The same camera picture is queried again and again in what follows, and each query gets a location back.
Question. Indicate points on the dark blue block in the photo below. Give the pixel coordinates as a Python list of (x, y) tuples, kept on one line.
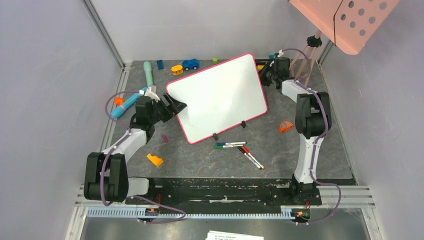
[(160, 64)]

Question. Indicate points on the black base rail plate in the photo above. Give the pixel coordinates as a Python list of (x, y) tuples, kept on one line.
[(229, 195)]

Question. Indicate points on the orange semicircle toy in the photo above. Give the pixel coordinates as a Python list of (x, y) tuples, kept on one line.
[(285, 125)]

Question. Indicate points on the blue toy marker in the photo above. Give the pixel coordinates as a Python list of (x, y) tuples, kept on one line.
[(119, 111)]

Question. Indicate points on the pink perforated music stand tray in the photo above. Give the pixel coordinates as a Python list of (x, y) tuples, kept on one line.
[(349, 24)]

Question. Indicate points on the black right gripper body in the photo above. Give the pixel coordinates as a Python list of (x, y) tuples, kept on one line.
[(267, 76)]

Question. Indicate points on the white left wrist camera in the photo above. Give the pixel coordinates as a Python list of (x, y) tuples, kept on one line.
[(150, 91)]

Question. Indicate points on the blue whiteboard marker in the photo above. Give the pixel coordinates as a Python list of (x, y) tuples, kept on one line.
[(231, 143)]

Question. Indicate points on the black cylinder flashlight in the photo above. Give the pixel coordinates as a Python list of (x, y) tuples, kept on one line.
[(263, 61)]

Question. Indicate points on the black whiteboard marker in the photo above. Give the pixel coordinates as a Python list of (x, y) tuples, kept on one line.
[(245, 154)]

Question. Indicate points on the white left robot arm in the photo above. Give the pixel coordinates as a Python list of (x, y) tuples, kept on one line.
[(106, 175)]

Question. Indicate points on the red whiteboard marker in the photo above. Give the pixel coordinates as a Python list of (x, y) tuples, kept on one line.
[(253, 158)]

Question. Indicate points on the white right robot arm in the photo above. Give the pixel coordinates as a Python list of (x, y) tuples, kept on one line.
[(312, 122)]

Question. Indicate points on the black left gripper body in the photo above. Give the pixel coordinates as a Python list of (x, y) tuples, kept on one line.
[(154, 117)]

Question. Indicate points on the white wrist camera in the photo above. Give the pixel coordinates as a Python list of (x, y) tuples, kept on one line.
[(280, 53), (150, 91)]

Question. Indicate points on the pink framed whiteboard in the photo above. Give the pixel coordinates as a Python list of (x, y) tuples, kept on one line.
[(219, 97)]

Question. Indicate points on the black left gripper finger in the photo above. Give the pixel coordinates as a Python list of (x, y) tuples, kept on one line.
[(165, 113), (174, 106)]

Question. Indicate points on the orange small toy piece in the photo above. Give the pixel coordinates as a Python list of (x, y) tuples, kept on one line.
[(118, 101)]

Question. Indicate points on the white comb cable duct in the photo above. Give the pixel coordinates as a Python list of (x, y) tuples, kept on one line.
[(142, 213)]

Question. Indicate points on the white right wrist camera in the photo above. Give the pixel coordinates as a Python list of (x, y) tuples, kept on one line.
[(280, 53)]

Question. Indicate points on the blue toy car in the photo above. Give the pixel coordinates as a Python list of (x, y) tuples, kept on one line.
[(190, 64)]

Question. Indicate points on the green whiteboard marker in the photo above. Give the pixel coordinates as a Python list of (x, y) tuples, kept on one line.
[(228, 146)]

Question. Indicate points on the white printed paper sheet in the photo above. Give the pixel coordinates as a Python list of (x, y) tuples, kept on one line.
[(219, 235)]

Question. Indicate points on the orange wedge block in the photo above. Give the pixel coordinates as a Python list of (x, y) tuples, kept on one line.
[(157, 161)]

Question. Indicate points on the pink tripod stand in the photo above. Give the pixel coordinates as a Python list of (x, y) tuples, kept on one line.
[(312, 45)]

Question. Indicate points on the yellow oval toy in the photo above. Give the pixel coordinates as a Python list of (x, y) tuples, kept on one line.
[(177, 69)]

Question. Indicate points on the teal green toy microphone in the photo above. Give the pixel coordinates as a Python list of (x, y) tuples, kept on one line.
[(147, 67)]

